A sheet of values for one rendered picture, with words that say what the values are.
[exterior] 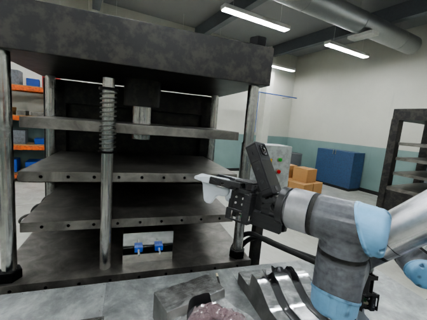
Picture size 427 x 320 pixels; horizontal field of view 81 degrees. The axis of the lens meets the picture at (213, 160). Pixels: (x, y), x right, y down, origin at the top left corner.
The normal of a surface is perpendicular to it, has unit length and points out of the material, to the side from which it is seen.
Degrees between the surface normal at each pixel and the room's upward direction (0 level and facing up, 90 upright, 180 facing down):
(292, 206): 72
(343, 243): 90
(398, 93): 90
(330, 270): 90
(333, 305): 92
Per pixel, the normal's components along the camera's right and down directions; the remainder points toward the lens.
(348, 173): -0.88, 0.00
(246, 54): 0.31, 0.16
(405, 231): -0.67, 0.00
